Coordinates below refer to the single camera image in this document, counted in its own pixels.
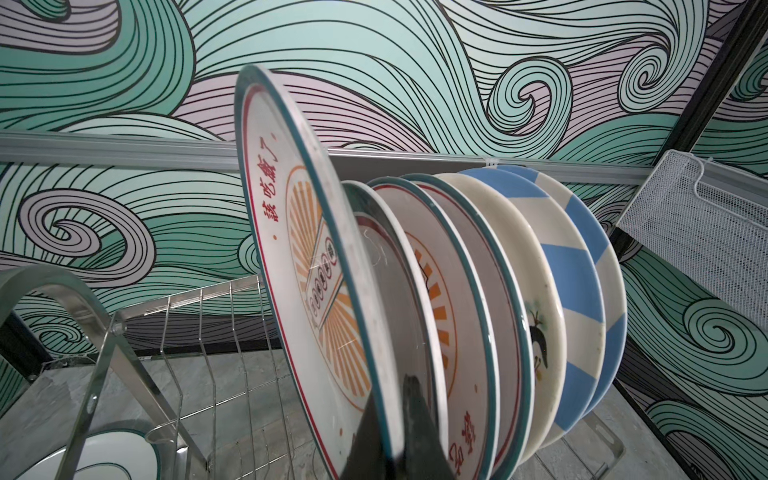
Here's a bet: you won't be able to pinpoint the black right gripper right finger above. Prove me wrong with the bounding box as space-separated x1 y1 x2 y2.
402 375 454 479

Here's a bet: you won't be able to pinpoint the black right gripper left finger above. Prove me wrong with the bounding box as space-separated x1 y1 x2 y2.
340 395 388 480

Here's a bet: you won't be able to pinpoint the white plate orange sunburst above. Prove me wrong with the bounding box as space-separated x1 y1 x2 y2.
369 177 500 479
235 65 405 479

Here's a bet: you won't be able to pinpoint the white plate green red rim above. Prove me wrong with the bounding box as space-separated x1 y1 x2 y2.
342 180 449 455

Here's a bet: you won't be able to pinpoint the cream plate floral pattern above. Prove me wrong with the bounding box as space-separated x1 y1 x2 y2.
438 173 567 464

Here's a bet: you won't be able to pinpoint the white plate red characters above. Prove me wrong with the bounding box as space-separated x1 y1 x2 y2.
406 173 534 479

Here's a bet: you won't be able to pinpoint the blue white striped plate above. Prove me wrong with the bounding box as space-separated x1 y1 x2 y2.
499 165 628 413
462 166 606 447

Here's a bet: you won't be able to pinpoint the white plate green flower outline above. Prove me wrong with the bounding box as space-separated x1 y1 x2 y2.
1 420 163 479

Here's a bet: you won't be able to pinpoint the steel wire dish rack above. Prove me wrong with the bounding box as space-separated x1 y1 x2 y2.
0 263 625 480

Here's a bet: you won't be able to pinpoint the clear plastic wall bin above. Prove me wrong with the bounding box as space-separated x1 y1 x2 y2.
617 150 767 329

